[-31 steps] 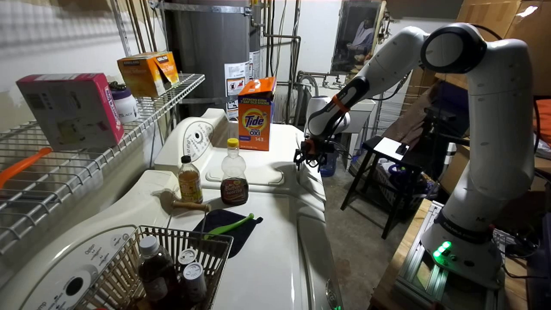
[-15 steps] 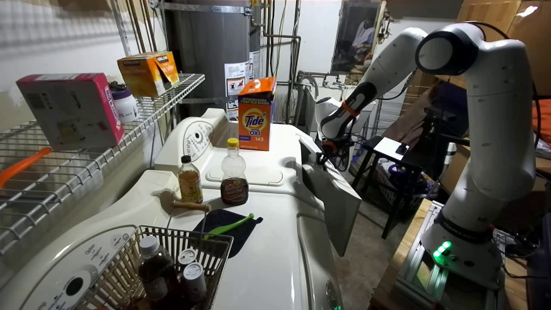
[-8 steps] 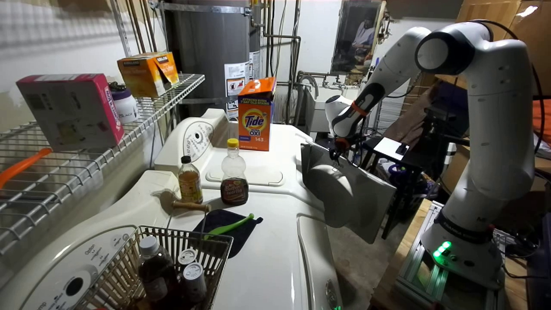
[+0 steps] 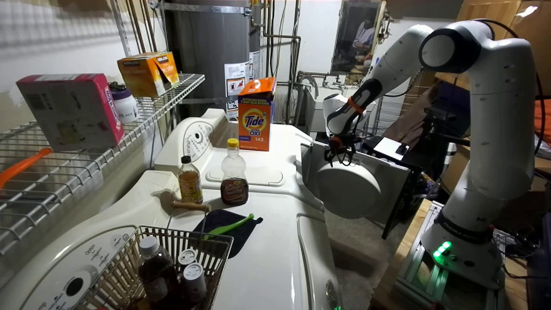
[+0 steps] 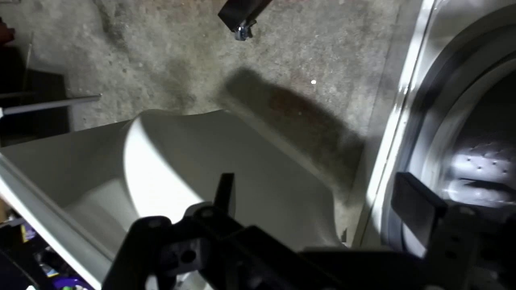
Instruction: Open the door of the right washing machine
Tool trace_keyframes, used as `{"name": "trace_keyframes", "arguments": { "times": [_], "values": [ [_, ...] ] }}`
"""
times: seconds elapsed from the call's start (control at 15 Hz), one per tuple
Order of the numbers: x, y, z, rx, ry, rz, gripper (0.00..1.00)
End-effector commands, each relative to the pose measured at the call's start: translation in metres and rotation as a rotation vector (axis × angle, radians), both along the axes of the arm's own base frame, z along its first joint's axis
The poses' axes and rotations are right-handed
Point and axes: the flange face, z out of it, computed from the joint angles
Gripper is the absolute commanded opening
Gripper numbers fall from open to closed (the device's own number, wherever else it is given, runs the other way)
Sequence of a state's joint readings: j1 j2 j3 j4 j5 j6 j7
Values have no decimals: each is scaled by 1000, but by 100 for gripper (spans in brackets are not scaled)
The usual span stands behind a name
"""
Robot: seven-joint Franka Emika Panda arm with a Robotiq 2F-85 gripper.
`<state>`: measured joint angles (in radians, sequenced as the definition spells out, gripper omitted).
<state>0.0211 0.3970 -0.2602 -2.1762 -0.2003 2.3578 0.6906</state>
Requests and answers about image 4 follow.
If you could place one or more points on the tablet screen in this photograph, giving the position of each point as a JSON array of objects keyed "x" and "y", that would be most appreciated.
[{"x": 392, "y": 148}]

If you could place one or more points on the Tide detergent box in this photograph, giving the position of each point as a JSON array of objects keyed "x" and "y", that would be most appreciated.
[{"x": 256, "y": 117}]

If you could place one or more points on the white washing machine with basket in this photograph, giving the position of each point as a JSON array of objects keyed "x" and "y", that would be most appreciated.
[{"x": 270, "y": 269}]

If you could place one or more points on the black cloth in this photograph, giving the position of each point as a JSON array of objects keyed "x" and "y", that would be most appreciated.
[{"x": 230, "y": 233}]

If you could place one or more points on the brown bottle black cap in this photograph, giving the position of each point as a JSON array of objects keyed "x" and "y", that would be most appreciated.
[{"x": 190, "y": 183}]

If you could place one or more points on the tall dark bottle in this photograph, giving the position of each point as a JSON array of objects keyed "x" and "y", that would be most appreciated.
[{"x": 154, "y": 272}]

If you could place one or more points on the wicker basket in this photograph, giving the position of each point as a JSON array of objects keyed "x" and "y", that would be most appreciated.
[{"x": 123, "y": 276}]

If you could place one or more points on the framed picture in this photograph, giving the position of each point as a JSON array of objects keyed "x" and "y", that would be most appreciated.
[{"x": 359, "y": 35}]

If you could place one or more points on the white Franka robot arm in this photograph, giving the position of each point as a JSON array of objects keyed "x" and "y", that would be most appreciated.
[{"x": 494, "y": 126}]

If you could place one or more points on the pink box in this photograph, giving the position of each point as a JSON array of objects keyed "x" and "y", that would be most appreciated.
[{"x": 72, "y": 112}]

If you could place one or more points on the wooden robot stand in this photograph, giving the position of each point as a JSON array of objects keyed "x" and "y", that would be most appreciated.
[{"x": 402, "y": 259}]

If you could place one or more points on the white washing machine with detergent box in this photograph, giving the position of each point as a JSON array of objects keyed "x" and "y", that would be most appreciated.
[{"x": 277, "y": 155}]

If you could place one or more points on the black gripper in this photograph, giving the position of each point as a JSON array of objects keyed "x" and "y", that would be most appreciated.
[{"x": 344, "y": 141}]

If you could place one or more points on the orange cardboard box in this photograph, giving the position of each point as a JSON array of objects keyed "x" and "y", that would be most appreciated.
[{"x": 149, "y": 73}]

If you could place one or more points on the small spice jar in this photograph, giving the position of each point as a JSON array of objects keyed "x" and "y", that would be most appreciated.
[
  {"x": 187, "y": 257},
  {"x": 196, "y": 283}
]

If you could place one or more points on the green plastic tool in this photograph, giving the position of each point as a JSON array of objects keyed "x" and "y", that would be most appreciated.
[{"x": 230, "y": 226}]

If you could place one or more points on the white washing machine door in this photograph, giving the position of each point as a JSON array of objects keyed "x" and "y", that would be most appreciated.
[{"x": 351, "y": 186}]

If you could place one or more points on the yellow cap clear bottle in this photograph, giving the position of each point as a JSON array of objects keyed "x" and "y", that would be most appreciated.
[{"x": 235, "y": 178}]

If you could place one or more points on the white plastic jar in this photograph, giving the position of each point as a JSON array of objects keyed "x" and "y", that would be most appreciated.
[{"x": 125, "y": 105}]

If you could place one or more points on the grey water heater tank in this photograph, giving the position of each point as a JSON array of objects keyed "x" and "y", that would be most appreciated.
[{"x": 208, "y": 45}]

